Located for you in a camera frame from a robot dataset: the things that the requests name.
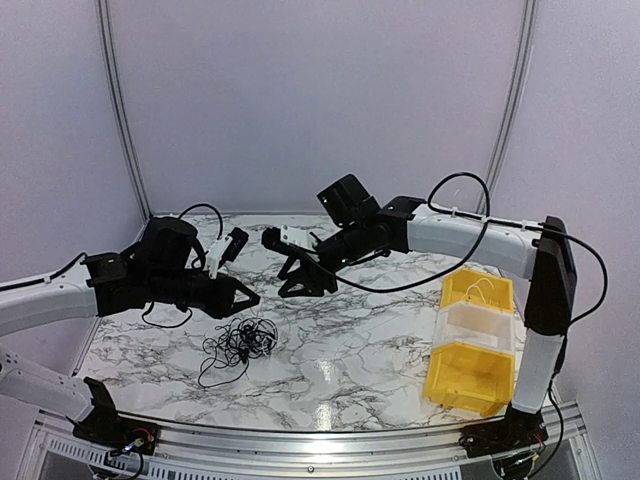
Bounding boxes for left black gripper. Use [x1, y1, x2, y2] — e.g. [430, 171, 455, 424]
[148, 268, 260, 320]

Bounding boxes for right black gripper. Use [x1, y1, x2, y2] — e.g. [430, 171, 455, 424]
[277, 220, 370, 298]

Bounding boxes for black cable bundle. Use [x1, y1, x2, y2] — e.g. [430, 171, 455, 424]
[197, 312, 280, 390]

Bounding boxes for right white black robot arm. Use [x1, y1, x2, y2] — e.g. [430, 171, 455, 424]
[261, 174, 595, 448]

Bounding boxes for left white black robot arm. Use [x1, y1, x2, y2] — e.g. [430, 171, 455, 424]
[1, 216, 260, 445]

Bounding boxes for far yellow storage bin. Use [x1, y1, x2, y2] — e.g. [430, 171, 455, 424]
[440, 268, 515, 314]

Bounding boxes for yellow storage bin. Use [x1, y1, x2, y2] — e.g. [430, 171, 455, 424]
[422, 342, 515, 417]
[440, 268, 515, 314]

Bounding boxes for clear plastic storage bin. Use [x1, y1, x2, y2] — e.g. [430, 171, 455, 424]
[433, 302, 516, 355]

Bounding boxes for near yellow storage bin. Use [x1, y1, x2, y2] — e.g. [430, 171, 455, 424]
[422, 342, 515, 417]

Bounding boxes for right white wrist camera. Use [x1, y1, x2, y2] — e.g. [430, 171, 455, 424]
[261, 225, 318, 255]

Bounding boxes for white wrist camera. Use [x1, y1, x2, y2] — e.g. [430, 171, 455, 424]
[261, 225, 318, 255]
[203, 227, 249, 279]

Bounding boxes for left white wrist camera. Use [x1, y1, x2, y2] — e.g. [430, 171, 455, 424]
[203, 227, 249, 279]

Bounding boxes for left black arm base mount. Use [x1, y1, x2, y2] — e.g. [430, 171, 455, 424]
[73, 418, 159, 455]

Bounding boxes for aluminium front frame rail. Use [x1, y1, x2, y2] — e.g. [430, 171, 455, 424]
[16, 402, 603, 479]

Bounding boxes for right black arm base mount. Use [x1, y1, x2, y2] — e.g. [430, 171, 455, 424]
[458, 416, 548, 458]

